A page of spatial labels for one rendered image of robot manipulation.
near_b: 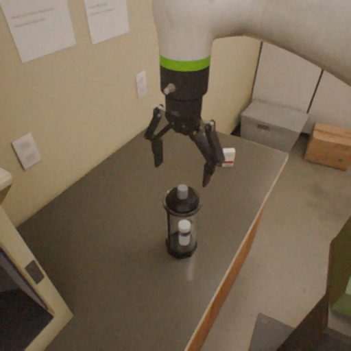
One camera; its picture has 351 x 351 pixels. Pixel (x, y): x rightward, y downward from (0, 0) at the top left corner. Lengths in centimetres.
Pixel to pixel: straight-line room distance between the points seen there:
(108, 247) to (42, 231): 25
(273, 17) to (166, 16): 16
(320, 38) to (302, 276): 182
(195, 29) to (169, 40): 4
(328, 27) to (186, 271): 70
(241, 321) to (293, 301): 37
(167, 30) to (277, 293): 175
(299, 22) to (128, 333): 75
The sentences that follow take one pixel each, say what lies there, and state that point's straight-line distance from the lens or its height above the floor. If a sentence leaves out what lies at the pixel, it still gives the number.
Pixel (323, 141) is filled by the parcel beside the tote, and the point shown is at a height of 26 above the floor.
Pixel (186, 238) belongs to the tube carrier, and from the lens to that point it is 80.
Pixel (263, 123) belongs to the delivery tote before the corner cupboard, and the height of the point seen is 30.
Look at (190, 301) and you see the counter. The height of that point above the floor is 94.
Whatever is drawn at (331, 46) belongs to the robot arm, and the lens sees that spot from 40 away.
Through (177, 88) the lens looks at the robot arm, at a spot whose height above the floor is 150.
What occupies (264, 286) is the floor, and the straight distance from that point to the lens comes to 198.
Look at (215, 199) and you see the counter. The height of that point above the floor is 94.
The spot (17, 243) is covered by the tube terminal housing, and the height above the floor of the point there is 130.
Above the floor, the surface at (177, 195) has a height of 119.
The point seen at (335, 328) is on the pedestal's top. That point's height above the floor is 94.
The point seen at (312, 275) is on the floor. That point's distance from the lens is 213.
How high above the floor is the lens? 170
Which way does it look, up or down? 43 degrees down
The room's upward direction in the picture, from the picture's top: straight up
